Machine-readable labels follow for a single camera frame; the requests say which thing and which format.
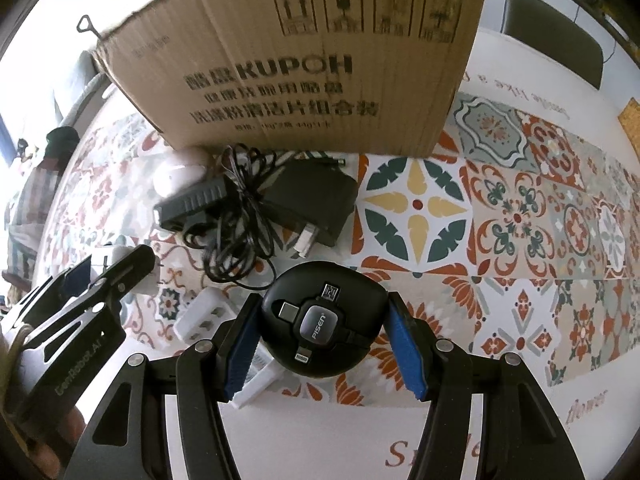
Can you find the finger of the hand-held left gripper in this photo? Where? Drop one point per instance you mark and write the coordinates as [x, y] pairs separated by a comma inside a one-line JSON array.
[[131, 266], [77, 271]]

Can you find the cork board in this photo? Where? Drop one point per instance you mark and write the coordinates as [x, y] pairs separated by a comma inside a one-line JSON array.
[[631, 119]]

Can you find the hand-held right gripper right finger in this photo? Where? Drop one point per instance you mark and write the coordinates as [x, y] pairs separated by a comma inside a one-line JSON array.
[[407, 352]]

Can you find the black ribbed power adapter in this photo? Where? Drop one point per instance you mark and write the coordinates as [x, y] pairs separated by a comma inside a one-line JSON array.
[[192, 202]]

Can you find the white multi-socket charger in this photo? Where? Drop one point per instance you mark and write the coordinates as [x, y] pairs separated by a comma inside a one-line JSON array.
[[205, 316]]

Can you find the brown cardboard box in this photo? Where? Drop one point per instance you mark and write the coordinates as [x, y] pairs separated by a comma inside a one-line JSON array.
[[300, 60]]

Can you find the grey sofa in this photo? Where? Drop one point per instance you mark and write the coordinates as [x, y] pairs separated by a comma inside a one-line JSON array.
[[75, 87]]

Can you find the grey-green chair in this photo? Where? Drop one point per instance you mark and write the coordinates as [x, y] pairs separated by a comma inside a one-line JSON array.
[[550, 35]]

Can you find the white flat charger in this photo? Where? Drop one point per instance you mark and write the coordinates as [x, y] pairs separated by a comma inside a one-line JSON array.
[[261, 375]]

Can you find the black metal hook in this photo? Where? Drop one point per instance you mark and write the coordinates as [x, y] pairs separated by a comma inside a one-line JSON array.
[[86, 23]]

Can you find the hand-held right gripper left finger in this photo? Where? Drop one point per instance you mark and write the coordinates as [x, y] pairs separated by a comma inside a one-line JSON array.
[[241, 355]]

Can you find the white plug adapter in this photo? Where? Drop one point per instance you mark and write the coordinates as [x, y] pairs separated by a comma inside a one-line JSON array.
[[112, 257]]

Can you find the patterned tablecloth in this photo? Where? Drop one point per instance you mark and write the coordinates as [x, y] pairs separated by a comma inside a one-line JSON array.
[[525, 220]]

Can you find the white earbuds case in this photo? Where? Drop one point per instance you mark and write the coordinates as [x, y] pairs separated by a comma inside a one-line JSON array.
[[177, 167]]

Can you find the person's left hand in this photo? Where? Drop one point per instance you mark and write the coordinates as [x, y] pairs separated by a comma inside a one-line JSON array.
[[40, 452]]

